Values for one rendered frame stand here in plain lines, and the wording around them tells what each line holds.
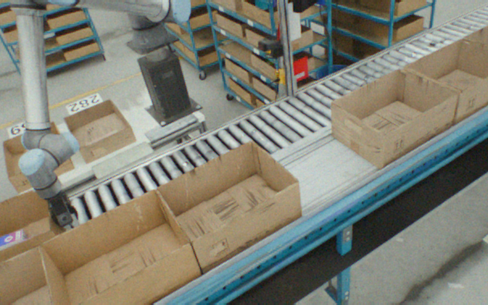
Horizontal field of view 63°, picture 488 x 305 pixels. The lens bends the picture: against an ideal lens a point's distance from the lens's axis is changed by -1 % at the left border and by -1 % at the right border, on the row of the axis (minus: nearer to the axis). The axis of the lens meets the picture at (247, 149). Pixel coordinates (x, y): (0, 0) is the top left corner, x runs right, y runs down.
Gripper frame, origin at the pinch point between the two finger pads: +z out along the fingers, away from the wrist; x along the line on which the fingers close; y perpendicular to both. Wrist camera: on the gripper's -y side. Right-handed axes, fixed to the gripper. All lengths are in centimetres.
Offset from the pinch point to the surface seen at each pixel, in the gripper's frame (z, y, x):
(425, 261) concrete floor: 80, -60, -147
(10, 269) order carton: -21.1, -29.3, 16.7
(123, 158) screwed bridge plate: 5.1, 38.5, -31.2
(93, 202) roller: 5.3, 16.8, -9.9
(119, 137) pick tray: -1, 48, -34
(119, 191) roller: 5.3, 15.8, -22.3
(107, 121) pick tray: 4, 79, -34
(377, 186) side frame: -11, -65, -99
